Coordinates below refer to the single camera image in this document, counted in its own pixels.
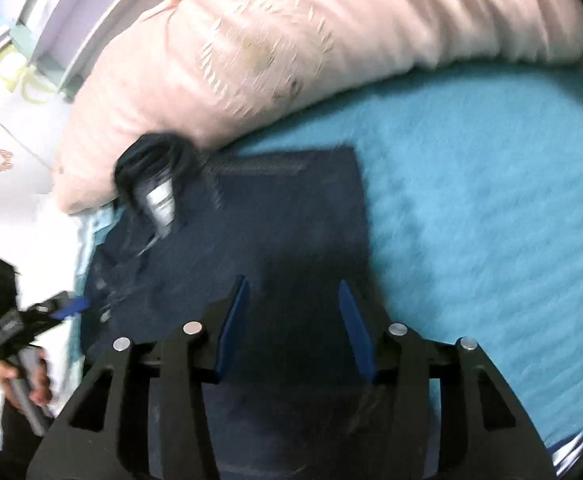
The white pillow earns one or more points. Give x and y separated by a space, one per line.
23 175

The dark blue denim jeans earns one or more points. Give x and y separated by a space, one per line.
294 225

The person's left hand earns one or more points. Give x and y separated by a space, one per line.
40 394

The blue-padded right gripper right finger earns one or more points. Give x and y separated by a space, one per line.
485 433

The teal quilted bed sheet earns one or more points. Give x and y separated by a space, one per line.
474 186

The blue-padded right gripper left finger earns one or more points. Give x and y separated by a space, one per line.
102 433

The pink quilted duvet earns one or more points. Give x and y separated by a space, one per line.
214 70

